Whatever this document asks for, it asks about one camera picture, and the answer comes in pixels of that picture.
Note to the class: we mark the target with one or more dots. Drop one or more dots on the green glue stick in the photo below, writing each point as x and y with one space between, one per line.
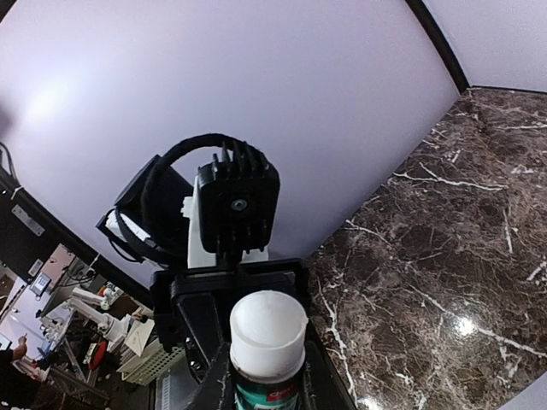
268 330

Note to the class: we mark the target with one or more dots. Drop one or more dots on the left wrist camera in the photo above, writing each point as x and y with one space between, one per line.
232 209

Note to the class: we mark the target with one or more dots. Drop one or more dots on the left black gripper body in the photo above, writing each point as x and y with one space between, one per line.
192 308

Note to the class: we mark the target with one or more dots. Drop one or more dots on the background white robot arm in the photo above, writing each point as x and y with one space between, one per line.
131 341

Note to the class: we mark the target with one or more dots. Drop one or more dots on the left black frame post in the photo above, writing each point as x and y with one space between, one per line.
440 43

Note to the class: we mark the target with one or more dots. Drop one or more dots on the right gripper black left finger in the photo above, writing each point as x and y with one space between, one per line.
215 392

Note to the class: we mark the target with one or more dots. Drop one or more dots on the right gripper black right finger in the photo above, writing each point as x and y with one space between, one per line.
323 388

